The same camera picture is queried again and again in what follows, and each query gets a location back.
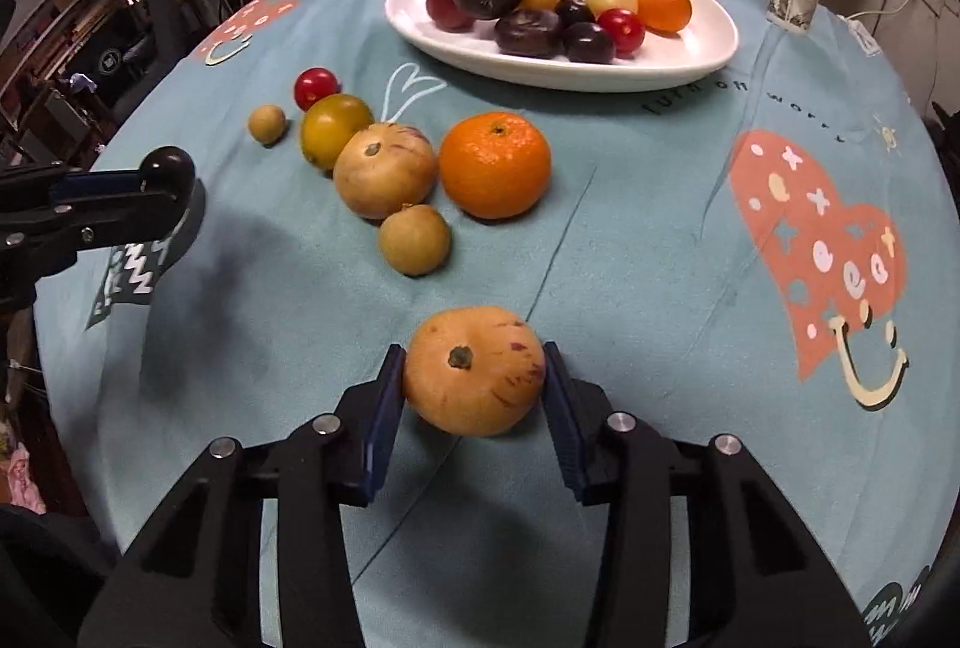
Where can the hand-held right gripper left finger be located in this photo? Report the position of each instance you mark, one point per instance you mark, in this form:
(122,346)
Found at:
(382,423)

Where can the red cherry tomato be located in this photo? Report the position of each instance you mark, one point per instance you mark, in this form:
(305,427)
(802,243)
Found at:
(622,31)
(315,87)

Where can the orange tan pepino melon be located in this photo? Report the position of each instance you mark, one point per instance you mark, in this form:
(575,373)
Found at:
(472,370)

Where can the small tan longan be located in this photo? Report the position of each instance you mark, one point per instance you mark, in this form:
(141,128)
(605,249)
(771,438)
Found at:
(267,124)

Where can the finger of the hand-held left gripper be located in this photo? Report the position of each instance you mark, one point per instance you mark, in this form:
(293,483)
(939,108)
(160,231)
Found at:
(97,183)
(112,224)

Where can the white oval plate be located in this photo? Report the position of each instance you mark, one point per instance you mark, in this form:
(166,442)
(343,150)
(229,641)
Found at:
(675,55)

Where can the light blue printed tablecloth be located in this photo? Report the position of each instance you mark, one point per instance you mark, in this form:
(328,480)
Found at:
(675,318)

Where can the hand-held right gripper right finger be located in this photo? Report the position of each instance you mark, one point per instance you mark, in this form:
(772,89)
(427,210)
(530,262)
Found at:
(562,423)

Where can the dark red plum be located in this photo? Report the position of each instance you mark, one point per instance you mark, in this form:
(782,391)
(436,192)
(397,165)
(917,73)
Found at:
(446,9)

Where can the pink cloth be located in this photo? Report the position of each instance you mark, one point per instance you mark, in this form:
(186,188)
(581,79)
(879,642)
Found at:
(22,475)

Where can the white power strip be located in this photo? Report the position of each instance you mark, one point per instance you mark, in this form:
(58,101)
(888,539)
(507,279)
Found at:
(862,37)

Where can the yellow orange tomato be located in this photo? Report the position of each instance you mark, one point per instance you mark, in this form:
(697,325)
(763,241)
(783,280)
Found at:
(334,127)

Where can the orange mandarin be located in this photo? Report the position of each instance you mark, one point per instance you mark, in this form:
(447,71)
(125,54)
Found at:
(495,164)
(664,7)

